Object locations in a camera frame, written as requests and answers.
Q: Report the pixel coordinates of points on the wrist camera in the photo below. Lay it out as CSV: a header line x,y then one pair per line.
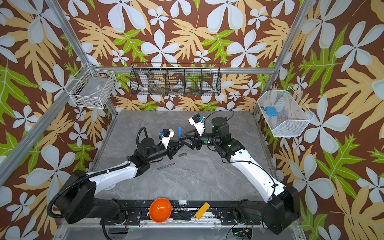
x,y
165,137
198,122

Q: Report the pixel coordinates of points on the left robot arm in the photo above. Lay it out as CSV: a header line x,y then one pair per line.
x,y
76,199

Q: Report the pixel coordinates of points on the white wire basket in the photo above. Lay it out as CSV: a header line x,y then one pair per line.
x,y
92,87
293,117

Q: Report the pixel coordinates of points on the orange bowl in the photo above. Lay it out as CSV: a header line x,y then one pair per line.
x,y
160,210

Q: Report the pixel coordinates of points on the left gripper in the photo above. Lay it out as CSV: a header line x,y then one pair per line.
x,y
171,150

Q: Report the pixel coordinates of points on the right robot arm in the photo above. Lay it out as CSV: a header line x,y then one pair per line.
x,y
280,205

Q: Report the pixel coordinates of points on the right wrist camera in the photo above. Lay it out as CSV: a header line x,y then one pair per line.
x,y
198,122

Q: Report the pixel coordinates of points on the black wire basket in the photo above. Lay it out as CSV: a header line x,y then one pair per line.
x,y
179,79

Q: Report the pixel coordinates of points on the yellow block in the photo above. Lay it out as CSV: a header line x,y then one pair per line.
x,y
202,210

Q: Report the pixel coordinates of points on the dark green pen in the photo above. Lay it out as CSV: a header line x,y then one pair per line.
x,y
166,166

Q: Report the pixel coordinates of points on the white wire basket left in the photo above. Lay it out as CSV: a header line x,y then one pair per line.
x,y
92,87

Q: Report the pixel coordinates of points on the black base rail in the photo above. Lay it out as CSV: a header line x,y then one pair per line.
x,y
222,213

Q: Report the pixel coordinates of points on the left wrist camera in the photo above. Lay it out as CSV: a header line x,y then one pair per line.
x,y
165,137

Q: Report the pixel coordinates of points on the blue object in basket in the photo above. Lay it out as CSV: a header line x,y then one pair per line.
x,y
270,111

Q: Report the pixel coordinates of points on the white wire basket right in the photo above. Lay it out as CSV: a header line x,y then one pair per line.
x,y
293,117

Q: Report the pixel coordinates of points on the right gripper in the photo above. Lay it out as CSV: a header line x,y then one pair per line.
x,y
196,142

